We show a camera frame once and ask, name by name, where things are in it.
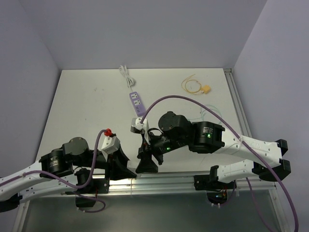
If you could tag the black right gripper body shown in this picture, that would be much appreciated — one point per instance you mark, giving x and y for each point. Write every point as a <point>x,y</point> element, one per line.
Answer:
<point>155,145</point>

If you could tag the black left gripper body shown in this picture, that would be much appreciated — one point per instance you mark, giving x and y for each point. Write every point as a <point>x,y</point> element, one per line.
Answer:
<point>108,163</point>

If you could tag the small white block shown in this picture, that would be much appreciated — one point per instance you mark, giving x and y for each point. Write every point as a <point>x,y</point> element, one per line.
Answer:
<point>133,169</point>

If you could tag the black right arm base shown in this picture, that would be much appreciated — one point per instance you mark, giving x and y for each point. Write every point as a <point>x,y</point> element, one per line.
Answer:
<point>216,191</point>

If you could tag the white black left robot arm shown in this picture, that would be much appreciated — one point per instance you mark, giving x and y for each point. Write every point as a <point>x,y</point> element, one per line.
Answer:
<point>73,167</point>

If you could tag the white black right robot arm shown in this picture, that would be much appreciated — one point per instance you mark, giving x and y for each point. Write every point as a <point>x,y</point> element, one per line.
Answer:
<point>259,158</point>

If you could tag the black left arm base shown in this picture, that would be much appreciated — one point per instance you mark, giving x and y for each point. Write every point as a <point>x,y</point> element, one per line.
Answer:
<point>86,198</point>

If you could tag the purple power strip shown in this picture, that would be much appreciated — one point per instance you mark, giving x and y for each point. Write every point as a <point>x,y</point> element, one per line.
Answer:
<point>137,104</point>

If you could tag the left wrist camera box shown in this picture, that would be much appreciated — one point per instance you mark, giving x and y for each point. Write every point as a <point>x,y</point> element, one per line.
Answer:
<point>110,144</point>

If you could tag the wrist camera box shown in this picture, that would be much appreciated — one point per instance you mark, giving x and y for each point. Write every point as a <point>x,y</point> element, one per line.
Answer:
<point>139,127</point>
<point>110,144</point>

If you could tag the aluminium front rail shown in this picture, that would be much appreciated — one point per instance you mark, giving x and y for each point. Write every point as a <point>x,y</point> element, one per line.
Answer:
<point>145,184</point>

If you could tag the aluminium rail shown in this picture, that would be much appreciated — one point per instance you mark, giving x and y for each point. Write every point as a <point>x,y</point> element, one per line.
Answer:
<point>244,126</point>
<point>145,184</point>

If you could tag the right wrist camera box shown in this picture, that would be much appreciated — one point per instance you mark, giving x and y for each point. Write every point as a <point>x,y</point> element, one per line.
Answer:
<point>139,127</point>

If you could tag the aluminium right rail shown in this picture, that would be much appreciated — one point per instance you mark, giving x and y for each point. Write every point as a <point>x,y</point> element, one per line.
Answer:
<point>244,126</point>

